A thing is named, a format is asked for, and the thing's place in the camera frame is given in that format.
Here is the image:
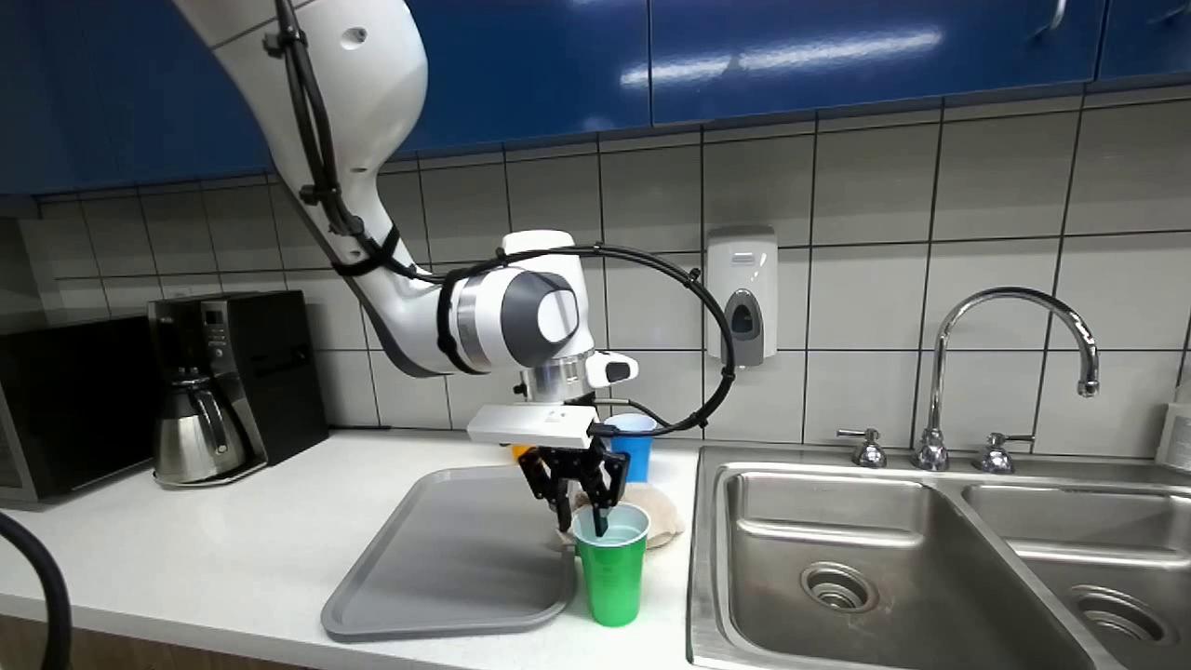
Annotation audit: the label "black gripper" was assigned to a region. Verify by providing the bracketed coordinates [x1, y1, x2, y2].
[520, 438, 624, 536]

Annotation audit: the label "green plastic cup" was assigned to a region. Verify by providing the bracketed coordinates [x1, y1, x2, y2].
[568, 507, 646, 627]

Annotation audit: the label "blue plastic cup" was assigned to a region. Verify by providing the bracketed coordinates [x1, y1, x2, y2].
[610, 414, 655, 484]

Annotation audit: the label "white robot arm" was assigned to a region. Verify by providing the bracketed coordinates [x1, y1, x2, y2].
[170, 0, 637, 517]

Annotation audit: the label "grey plastic tray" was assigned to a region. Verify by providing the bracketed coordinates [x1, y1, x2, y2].
[320, 464, 578, 643]

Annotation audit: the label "beige knitted cloth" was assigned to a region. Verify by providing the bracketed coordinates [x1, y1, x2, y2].
[624, 484, 685, 550]

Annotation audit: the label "stainless steel double sink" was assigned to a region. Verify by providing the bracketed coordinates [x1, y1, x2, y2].
[685, 449, 1191, 670]

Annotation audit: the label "white soap dispenser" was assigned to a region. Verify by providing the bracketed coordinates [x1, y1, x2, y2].
[707, 232, 778, 366]

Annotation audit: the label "chrome kitchen faucet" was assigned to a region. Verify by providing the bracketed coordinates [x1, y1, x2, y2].
[832, 282, 1105, 476]

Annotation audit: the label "black steel coffee maker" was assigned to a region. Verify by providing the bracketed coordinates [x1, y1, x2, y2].
[147, 292, 328, 489]

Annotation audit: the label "black microwave oven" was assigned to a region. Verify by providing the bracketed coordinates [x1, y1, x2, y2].
[0, 315, 162, 507]

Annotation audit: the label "wooden lower cabinets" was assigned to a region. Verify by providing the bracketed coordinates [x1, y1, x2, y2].
[0, 617, 302, 670]

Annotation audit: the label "blue upper cabinets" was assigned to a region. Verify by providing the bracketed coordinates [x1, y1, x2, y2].
[0, 0, 1191, 197]

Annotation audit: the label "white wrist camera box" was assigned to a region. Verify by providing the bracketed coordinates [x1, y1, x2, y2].
[466, 403, 599, 449]

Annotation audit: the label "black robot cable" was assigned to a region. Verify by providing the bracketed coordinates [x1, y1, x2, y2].
[265, 0, 740, 438]

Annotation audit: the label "black hose foreground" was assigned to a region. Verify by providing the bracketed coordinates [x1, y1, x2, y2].
[0, 512, 73, 670]

